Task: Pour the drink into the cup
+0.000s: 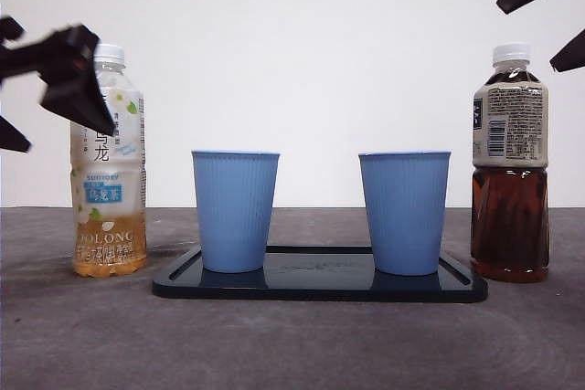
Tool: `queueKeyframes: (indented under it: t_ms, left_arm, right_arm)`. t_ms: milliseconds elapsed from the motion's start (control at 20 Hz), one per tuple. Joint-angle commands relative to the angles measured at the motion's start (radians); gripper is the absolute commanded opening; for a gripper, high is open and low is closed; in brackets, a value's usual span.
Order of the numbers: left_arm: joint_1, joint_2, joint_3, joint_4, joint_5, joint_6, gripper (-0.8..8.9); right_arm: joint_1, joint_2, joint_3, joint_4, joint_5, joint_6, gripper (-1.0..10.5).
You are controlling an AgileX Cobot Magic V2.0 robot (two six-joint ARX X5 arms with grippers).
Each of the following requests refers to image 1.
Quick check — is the pale jasmine oolong tea bottle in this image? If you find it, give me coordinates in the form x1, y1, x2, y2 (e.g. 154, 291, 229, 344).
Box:
70, 42, 148, 279

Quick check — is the dark rectangular tray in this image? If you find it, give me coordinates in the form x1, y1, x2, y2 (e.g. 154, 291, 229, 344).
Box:
151, 245, 489, 303

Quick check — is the dark brown tea bottle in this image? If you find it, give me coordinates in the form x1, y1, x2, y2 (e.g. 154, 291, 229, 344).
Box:
470, 41, 550, 284

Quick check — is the blue ribbed cup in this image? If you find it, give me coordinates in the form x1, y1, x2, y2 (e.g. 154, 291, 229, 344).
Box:
190, 149, 281, 273
357, 150, 452, 277

